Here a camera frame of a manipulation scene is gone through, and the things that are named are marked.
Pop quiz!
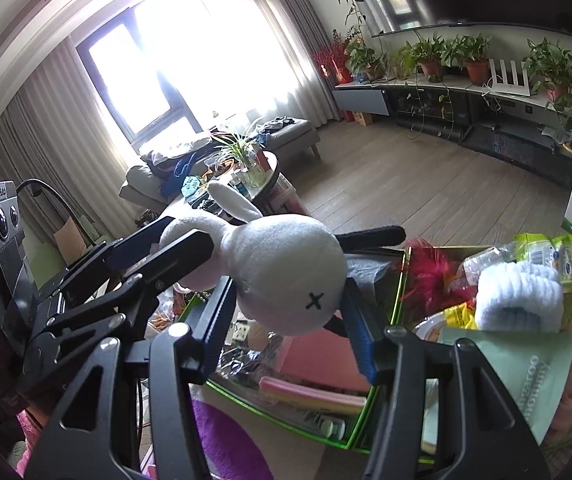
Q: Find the round coffee table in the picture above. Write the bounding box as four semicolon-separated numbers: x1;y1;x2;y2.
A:
190;150;280;214

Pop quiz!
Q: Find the black camera cable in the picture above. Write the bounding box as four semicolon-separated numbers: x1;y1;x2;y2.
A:
15;176;98;246

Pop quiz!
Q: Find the blue fluffy headband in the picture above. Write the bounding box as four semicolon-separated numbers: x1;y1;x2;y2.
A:
475;261;564;333

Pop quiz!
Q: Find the green storage box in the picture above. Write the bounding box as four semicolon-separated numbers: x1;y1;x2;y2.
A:
175;249;408;451
391;233;572;450

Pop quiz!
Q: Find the grey green face mask pack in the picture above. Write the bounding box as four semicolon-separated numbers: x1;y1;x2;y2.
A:
438;327;572;443

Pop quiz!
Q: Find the grey sofa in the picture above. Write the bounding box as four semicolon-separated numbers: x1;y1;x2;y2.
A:
118;162;181;214

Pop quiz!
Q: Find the left green storage box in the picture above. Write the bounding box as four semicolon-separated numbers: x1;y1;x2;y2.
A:
175;249;408;451

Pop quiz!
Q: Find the white plush bunny toy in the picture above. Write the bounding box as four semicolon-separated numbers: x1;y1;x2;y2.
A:
157;180;409;338

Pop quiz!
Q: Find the right green storage box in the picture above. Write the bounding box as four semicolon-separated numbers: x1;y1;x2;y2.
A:
391;233;572;450

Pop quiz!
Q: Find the pink plastic clip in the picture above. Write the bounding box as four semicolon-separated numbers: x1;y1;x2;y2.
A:
259;377;367;416

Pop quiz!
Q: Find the purple grey rug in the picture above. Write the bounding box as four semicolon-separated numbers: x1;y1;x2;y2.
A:
190;386;325;479

